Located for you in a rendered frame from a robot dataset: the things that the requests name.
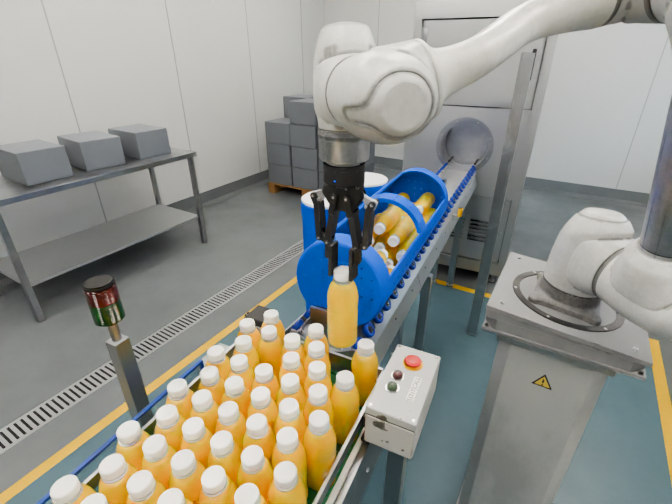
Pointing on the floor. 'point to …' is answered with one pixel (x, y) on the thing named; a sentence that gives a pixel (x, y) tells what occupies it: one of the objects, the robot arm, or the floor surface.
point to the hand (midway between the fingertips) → (343, 261)
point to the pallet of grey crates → (297, 147)
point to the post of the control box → (394, 478)
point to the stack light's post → (128, 374)
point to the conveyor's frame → (355, 473)
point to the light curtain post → (501, 185)
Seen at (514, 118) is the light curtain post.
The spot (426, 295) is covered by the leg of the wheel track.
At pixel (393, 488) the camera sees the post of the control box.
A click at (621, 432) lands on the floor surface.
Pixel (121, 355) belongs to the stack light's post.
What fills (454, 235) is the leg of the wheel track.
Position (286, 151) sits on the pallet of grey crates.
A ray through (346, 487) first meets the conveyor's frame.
